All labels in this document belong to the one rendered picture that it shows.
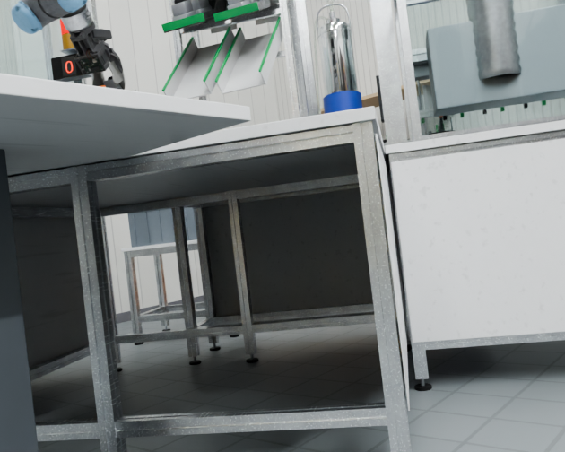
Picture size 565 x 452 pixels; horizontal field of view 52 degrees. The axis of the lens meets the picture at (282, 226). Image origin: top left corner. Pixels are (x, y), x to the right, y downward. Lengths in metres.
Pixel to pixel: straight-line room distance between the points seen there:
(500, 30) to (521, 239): 0.73
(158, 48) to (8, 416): 4.91
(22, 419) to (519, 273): 1.54
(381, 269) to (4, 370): 0.80
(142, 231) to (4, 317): 2.60
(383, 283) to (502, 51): 1.16
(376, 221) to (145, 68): 4.57
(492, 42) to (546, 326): 0.99
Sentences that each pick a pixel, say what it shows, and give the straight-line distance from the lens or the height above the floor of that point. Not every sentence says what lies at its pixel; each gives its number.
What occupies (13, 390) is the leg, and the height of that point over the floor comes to 0.36.
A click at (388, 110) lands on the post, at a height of 1.09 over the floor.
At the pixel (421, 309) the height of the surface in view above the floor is 0.28.
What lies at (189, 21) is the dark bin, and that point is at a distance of 1.67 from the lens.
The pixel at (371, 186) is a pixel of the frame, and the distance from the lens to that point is 1.33.
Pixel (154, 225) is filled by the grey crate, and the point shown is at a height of 0.74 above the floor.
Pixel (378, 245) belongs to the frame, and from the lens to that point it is 1.32.
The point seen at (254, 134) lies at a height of 0.84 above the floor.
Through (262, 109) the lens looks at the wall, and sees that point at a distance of 6.72.
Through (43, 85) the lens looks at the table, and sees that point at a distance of 0.91.
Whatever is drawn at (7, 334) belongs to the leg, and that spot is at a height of 0.47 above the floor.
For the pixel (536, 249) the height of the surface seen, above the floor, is 0.45.
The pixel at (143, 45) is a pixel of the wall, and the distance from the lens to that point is 5.79.
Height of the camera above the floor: 0.60
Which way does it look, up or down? 1 degrees up
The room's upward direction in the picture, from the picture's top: 7 degrees counter-clockwise
